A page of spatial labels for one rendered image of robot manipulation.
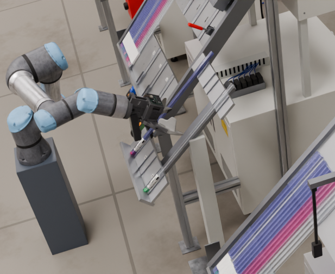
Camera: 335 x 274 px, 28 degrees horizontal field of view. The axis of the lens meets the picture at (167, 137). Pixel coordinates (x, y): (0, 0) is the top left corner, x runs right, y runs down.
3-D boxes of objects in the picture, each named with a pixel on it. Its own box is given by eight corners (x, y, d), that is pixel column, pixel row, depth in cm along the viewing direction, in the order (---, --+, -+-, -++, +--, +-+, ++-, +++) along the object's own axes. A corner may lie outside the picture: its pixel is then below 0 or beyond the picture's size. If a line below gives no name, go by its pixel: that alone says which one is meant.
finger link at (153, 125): (166, 131, 220) (143, 118, 221) (164, 135, 221) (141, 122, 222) (171, 126, 224) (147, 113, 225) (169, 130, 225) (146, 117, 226)
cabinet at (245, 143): (244, 224, 321) (228, 123, 282) (201, 137, 375) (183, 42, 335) (372, 182, 326) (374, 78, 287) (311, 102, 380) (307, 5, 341)
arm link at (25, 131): (10, 137, 297) (-1, 112, 288) (37, 123, 301) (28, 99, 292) (20, 150, 288) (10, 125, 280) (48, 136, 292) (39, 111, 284)
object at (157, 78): (158, 125, 275) (152, 122, 274) (125, 45, 326) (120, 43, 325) (184, 88, 268) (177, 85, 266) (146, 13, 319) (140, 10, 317)
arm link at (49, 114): (-10, 63, 251) (36, 114, 214) (17, 51, 255) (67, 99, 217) (1, 89, 258) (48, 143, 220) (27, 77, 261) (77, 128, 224)
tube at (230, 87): (147, 192, 244) (144, 191, 244) (146, 190, 245) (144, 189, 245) (234, 86, 226) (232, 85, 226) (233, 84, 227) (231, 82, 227)
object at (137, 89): (162, 129, 277) (147, 124, 274) (128, 50, 328) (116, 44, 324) (164, 126, 277) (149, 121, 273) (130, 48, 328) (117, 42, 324)
